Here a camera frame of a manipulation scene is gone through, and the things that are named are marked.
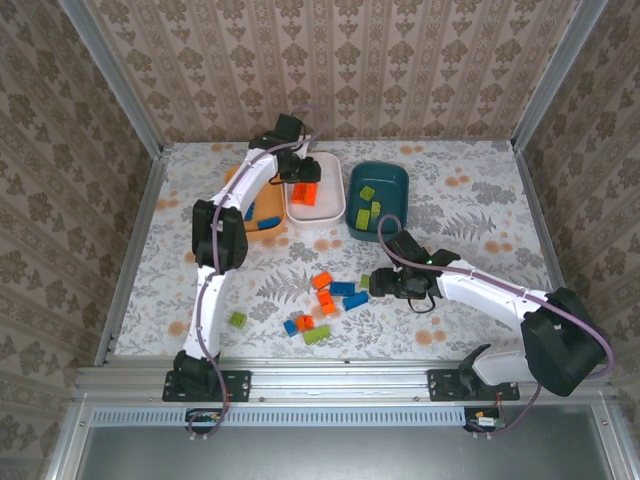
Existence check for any orange plastic bin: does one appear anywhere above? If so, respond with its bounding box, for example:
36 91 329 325
223 164 289 244

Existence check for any small circuit board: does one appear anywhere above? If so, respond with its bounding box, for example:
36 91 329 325
464 407 506 434
187 408 225 431

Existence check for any white plastic bin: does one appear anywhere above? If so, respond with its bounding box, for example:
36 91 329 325
283 151 347 230

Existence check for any aluminium frame post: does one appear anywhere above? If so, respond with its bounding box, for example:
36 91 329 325
510 0 610 152
57 0 165 157

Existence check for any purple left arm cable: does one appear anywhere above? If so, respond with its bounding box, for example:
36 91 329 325
187 103 331 441

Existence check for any grey metal sheet panel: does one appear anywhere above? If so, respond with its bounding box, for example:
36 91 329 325
49 402 640 480

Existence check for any slotted grey cable duct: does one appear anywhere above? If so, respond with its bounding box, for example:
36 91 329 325
92 405 469 428

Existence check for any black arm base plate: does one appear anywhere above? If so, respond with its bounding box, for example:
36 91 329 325
428 368 520 402
162 368 252 403

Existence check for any wide aluminium frame rail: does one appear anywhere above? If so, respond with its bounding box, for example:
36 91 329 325
72 355 619 403

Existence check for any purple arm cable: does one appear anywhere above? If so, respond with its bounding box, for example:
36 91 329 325
377 213 615 440
187 103 331 441

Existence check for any thin black cable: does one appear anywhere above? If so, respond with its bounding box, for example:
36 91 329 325
405 287 437 315

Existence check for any aluminium frame side rail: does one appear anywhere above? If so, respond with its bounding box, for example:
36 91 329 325
93 149 170 366
513 148 565 291

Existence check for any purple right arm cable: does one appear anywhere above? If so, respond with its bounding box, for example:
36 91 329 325
377 213 615 440

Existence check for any teal plastic bin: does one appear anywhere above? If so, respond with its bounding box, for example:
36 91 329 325
345 161 410 243

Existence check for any floral patterned table cover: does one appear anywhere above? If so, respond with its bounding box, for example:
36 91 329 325
113 141 554 359

